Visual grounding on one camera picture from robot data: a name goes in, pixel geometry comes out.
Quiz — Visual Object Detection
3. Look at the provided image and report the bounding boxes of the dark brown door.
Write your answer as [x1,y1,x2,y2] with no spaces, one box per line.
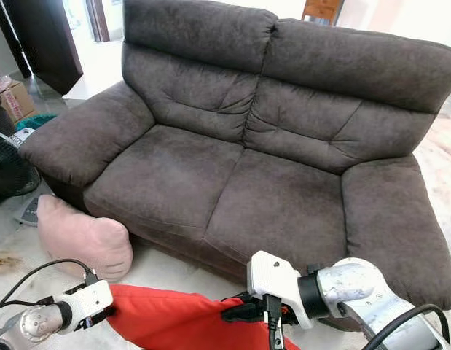
[0,0,84,96]

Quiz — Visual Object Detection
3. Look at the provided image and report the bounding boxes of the brown fabric two-seat sofa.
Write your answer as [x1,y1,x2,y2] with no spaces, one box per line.
[20,0,451,294]

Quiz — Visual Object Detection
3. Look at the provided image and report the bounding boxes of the teal plastic waste basket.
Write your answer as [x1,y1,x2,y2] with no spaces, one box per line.
[15,113,58,132]

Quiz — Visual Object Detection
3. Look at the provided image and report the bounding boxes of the brown cardboard box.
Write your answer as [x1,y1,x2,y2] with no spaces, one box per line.
[0,77,36,123]

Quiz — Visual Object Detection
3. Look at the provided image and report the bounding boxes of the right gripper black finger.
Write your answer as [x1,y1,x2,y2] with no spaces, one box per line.
[219,297,249,323]

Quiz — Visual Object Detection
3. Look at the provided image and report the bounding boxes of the black and white floor fan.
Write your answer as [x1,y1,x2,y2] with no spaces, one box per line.
[0,128,48,227]

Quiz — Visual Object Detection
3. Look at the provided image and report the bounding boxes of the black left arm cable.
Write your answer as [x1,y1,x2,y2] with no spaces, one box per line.
[0,258,100,343]

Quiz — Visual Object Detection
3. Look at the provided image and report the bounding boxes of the pink cat face pillow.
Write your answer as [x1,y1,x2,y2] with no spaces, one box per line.
[37,195,133,283]

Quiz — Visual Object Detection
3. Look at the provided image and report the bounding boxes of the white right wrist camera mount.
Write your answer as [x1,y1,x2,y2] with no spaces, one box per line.
[247,251,315,329]

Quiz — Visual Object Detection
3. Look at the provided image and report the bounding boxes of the white low table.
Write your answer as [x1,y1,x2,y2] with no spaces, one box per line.
[63,40,125,101]

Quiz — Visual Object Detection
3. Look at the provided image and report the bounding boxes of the red square pillow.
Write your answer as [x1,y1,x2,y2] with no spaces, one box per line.
[109,284,300,350]

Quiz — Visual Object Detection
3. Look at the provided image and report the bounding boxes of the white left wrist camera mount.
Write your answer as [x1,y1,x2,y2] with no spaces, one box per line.
[53,279,115,335]

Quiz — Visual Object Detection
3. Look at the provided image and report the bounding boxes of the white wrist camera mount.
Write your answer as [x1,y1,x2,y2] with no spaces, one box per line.
[247,251,315,329]
[53,279,115,335]

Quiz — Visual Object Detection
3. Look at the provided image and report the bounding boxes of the red and pink packets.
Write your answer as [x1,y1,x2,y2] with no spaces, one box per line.
[0,70,16,90]

